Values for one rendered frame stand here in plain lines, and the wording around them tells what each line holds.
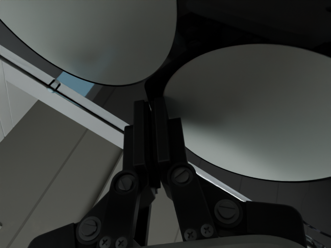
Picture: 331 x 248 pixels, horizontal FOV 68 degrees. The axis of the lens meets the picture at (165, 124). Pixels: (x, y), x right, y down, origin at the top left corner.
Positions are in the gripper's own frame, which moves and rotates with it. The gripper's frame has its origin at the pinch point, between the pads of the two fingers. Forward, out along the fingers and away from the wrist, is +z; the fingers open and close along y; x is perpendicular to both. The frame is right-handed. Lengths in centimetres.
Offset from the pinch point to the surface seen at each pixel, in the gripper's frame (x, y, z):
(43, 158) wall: -91, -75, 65
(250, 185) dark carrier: -6.3, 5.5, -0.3
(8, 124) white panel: -22.1, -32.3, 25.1
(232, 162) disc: -3.7, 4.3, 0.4
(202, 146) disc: -2.7, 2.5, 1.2
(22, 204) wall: -95, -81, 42
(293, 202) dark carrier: -7.2, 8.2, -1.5
